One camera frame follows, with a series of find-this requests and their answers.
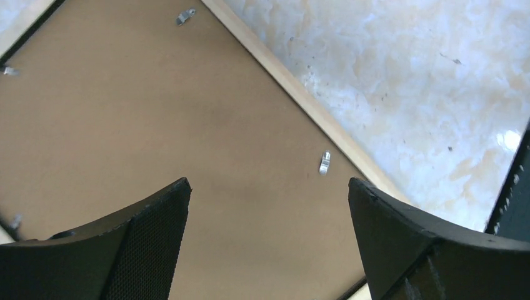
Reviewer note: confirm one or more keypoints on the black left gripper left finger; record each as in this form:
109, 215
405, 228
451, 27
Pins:
129, 254

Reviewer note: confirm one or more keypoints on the black picture frame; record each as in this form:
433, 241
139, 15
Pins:
290, 82

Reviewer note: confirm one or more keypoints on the silver frame clip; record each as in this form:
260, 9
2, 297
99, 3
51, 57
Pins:
16, 222
325, 163
10, 71
184, 16

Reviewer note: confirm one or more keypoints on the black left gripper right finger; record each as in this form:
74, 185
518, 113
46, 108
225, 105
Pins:
408, 253

